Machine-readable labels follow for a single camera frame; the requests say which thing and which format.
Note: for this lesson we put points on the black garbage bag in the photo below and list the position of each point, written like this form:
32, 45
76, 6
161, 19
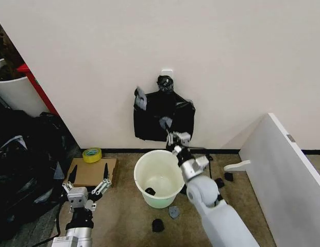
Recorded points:
152, 115

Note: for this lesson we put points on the pile of black bags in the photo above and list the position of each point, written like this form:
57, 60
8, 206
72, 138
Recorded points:
23, 164

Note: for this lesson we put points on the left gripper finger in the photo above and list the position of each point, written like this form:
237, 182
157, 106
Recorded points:
106, 172
71, 175

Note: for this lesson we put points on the white board panel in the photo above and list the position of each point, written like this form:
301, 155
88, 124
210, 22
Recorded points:
286, 180

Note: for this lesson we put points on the red edge strip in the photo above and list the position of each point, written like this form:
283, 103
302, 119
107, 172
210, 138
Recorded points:
41, 87

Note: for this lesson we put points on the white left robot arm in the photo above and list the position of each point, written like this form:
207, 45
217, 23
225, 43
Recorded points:
72, 239

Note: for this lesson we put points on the small grey plastic scrap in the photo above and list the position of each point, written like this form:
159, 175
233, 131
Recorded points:
174, 212

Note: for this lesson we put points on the yellow tape roll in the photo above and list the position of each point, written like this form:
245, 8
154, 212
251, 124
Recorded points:
91, 155

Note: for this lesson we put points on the large white round pot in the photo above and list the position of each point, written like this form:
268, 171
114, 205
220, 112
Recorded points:
18, 92

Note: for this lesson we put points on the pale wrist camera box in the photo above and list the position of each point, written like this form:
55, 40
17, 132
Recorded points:
184, 138
77, 196

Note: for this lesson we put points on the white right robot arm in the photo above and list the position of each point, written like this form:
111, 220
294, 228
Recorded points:
214, 205

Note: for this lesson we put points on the brown dried plant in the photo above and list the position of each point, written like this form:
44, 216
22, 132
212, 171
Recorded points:
5, 51

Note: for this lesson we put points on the white wall hook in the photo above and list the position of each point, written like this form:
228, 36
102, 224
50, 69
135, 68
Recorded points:
167, 70

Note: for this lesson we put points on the small black plastic scrap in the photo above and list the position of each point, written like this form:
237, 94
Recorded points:
150, 191
158, 225
220, 182
229, 176

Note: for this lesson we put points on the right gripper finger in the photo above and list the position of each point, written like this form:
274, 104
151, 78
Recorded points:
176, 134
169, 140

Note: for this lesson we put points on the small metal bracket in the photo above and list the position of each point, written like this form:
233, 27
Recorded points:
290, 138

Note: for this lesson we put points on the flat brown cardboard sheet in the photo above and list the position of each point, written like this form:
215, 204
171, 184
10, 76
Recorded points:
90, 172

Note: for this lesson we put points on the white trash bin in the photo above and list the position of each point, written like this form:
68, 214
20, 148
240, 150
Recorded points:
159, 164

